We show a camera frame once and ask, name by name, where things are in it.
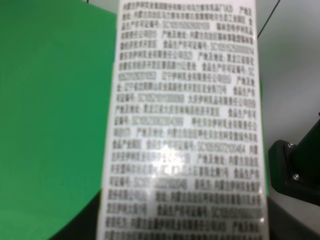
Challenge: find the white blue milk carton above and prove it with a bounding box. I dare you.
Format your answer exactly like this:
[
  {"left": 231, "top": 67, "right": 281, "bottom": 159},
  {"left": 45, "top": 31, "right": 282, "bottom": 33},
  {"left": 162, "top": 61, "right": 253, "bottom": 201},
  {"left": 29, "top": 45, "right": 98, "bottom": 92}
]
[{"left": 96, "top": 0, "right": 270, "bottom": 240}]

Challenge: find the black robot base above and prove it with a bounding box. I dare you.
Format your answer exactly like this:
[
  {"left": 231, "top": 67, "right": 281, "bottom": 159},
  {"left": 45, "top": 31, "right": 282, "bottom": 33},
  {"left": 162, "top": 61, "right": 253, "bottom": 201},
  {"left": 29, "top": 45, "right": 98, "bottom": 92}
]
[{"left": 268, "top": 121, "right": 320, "bottom": 206}]

